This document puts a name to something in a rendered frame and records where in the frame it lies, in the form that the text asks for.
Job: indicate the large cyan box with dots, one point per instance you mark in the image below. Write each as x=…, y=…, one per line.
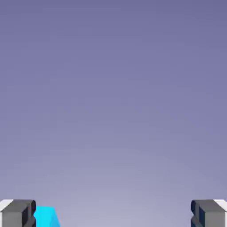
x=47, y=217

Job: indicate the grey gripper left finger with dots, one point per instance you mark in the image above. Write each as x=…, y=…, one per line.
x=14, y=214

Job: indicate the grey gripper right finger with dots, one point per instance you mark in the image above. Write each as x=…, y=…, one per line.
x=211, y=214

